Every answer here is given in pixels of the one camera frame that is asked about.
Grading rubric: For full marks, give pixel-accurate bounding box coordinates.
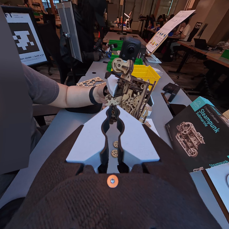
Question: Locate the laser-cut wooden parts sheet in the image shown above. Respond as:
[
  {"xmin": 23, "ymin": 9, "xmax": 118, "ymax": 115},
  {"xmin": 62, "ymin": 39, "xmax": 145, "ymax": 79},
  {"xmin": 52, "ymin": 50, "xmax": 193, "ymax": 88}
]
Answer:
[{"xmin": 77, "ymin": 77, "xmax": 107, "ymax": 88}]

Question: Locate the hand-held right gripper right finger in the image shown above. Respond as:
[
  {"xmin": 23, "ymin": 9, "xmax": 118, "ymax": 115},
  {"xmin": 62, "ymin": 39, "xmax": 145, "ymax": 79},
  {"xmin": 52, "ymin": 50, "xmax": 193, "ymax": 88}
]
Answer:
[{"xmin": 113, "ymin": 105, "xmax": 160, "ymax": 173}]

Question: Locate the black framed marker sign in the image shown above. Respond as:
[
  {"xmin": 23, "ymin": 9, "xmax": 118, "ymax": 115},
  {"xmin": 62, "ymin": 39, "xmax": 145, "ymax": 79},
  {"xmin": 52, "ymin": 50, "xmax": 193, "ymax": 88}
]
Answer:
[{"xmin": 1, "ymin": 6, "xmax": 48, "ymax": 66}]

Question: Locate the person's left forearm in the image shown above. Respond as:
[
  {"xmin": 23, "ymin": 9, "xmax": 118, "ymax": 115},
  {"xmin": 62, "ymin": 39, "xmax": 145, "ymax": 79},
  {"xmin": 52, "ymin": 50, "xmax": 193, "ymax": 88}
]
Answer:
[{"xmin": 21, "ymin": 63, "xmax": 92, "ymax": 108}]

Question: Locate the person's left hand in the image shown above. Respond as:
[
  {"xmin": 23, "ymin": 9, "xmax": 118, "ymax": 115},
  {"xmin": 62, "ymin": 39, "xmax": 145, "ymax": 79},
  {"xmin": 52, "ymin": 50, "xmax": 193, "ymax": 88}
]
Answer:
[{"xmin": 94, "ymin": 84, "xmax": 110, "ymax": 104}]

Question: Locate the dark pen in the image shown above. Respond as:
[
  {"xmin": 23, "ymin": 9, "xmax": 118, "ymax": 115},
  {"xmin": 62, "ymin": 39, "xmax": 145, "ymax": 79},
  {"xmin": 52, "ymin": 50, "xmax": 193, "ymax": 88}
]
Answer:
[{"xmin": 161, "ymin": 92, "xmax": 175, "ymax": 117}]

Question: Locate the black power tool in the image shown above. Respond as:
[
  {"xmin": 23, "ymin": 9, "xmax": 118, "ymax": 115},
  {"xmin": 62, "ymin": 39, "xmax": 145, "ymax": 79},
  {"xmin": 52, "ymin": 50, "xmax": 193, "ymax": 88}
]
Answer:
[{"xmin": 93, "ymin": 38, "xmax": 104, "ymax": 52}]

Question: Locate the wooden mechanical submarine model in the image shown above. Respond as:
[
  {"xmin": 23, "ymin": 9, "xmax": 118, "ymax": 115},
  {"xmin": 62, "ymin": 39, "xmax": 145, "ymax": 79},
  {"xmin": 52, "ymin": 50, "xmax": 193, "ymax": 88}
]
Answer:
[{"xmin": 105, "ymin": 58, "xmax": 157, "ymax": 124}]

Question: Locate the grey flat panel light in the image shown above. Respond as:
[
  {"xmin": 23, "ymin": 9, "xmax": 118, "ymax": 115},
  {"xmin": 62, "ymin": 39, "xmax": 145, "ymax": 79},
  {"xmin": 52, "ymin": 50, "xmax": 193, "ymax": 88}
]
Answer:
[{"xmin": 56, "ymin": 1, "xmax": 83, "ymax": 62}]

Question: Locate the printed instruction booklet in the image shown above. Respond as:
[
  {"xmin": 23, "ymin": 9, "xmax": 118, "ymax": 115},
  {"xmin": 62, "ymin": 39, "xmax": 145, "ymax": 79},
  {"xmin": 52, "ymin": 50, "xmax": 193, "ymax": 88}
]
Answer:
[{"xmin": 144, "ymin": 118, "xmax": 160, "ymax": 137}]

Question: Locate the black model kit box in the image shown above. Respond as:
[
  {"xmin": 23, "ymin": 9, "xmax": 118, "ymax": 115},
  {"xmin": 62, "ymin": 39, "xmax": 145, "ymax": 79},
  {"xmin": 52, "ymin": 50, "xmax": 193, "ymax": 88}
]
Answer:
[{"xmin": 165, "ymin": 96, "xmax": 229, "ymax": 173}]

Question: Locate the white plastic stand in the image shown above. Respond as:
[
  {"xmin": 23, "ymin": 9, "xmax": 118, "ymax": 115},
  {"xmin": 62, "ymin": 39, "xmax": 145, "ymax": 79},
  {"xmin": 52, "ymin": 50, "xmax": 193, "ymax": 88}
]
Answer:
[{"xmin": 145, "ymin": 54, "xmax": 162, "ymax": 64}]

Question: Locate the black lamp stand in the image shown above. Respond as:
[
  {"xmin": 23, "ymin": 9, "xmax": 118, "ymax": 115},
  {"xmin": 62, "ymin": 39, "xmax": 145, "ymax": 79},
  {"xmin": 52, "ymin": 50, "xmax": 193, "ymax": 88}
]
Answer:
[{"xmin": 117, "ymin": 0, "xmax": 128, "ymax": 35}]

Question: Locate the yellow plastic bin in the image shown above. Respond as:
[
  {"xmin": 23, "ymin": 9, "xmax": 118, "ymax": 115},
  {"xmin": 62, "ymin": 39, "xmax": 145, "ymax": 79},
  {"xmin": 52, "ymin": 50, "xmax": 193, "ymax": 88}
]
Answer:
[{"xmin": 131, "ymin": 64, "xmax": 161, "ymax": 91}]

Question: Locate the black wristband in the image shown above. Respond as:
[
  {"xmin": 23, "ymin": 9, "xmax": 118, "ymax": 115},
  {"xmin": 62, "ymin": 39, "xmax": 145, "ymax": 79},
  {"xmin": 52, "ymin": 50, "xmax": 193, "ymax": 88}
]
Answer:
[{"xmin": 89, "ymin": 86, "xmax": 98, "ymax": 105}]

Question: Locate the black laptop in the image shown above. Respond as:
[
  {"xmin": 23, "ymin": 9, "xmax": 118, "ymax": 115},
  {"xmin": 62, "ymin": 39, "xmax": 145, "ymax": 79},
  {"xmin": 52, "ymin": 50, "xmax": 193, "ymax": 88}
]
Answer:
[{"xmin": 194, "ymin": 38, "xmax": 209, "ymax": 51}]

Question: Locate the white instruction poster board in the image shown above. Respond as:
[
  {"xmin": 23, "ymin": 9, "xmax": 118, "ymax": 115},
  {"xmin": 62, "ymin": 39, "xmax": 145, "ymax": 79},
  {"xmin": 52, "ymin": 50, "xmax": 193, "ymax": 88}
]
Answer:
[{"xmin": 146, "ymin": 10, "xmax": 196, "ymax": 55}]

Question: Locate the black padded mat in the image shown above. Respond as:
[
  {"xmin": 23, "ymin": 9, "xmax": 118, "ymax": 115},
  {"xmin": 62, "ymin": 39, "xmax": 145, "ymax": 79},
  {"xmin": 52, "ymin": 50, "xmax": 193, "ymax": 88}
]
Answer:
[{"xmin": 65, "ymin": 103, "xmax": 103, "ymax": 114}]

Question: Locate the black adapter box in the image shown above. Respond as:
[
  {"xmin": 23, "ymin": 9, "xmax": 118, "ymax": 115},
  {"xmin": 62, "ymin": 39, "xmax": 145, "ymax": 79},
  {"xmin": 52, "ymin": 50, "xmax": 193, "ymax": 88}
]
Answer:
[{"xmin": 163, "ymin": 83, "xmax": 181, "ymax": 102}]

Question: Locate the long wooden desk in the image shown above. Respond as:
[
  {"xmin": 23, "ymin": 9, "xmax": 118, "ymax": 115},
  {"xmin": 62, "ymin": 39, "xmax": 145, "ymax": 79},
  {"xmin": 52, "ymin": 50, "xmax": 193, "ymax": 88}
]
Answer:
[{"xmin": 177, "ymin": 41, "xmax": 229, "ymax": 68}]

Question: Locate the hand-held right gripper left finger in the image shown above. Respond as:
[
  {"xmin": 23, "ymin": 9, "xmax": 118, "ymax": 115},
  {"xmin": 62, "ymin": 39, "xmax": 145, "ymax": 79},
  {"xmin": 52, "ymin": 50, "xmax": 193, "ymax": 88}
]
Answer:
[{"xmin": 65, "ymin": 106, "xmax": 114, "ymax": 174}]

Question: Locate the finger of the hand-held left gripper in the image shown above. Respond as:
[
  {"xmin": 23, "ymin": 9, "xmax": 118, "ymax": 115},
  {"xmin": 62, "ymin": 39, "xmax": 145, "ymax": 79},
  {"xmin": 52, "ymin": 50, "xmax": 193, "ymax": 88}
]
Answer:
[
  {"xmin": 106, "ymin": 74, "xmax": 124, "ymax": 97},
  {"xmin": 146, "ymin": 93, "xmax": 154, "ymax": 107}
]

